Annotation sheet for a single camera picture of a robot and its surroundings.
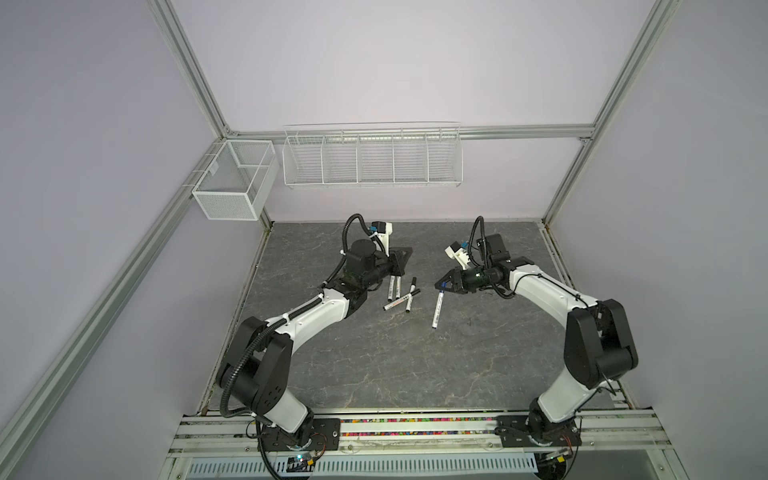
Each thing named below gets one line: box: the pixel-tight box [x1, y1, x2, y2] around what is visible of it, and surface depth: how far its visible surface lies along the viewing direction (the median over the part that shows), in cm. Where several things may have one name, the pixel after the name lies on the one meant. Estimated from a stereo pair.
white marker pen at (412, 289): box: [405, 276, 417, 313], surface depth 100 cm
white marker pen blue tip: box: [432, 290, 445, 329], surface depth 86 cm
